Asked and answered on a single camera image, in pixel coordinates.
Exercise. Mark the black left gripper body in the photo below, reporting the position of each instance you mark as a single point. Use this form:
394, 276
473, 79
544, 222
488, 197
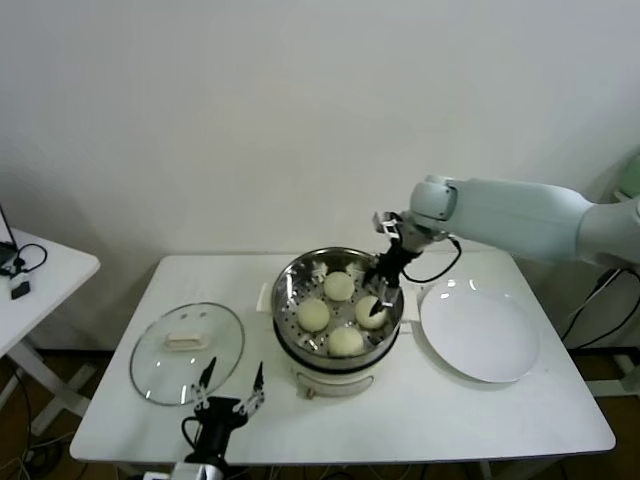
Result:
220, 417

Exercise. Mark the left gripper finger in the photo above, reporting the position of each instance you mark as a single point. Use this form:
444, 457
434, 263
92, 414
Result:
201, 395
254, 399

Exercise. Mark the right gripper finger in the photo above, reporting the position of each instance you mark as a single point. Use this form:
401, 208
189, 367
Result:
372, 279
386, 299

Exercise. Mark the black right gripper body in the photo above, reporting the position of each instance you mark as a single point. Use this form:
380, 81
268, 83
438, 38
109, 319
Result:
392, 265

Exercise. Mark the white steamed baozi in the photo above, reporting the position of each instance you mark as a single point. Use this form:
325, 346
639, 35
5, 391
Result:
345, 342
338, 286
362, 310
313, 316

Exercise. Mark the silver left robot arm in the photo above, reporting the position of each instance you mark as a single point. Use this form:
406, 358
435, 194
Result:
197, 472

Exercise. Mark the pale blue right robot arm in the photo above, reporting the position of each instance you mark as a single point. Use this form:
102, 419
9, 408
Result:
525, 215

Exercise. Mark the stainless steel steamer basket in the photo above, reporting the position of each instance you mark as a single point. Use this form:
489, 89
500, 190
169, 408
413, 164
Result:
290, 295

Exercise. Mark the round glass pot lid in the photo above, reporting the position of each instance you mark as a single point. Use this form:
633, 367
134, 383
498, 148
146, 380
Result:
200, 325

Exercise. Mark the white electric cooker base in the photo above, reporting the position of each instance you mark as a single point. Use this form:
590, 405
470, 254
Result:
335, 382

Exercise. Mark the white round plate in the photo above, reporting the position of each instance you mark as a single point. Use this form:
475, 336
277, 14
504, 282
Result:
480, 330

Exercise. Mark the white side table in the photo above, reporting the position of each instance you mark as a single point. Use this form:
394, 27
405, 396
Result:
55, 270

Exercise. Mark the small black device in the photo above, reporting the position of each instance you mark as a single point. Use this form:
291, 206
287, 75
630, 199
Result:
20, 291

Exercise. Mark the dark laptop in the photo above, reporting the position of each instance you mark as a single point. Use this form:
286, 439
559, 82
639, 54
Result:
4, 250

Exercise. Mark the pale green container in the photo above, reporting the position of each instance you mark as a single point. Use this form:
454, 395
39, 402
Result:
631, 175

